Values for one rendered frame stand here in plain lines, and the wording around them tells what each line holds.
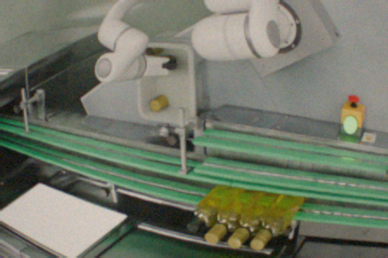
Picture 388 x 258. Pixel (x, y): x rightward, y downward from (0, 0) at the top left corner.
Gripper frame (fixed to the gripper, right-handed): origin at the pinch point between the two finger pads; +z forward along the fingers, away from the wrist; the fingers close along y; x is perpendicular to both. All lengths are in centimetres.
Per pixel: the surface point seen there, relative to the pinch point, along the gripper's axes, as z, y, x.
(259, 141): -6.7, 31.2, -15.6
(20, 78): 3, -71, -7
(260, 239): -28, 43, -33
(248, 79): 6.2, 22.1, -2.1
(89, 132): -1.7, -24.1, -21.7
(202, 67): 2.6, 10.0, -0.1
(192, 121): -7.1, 13.4, -13.2
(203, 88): 4.1, 10.0, -6.1
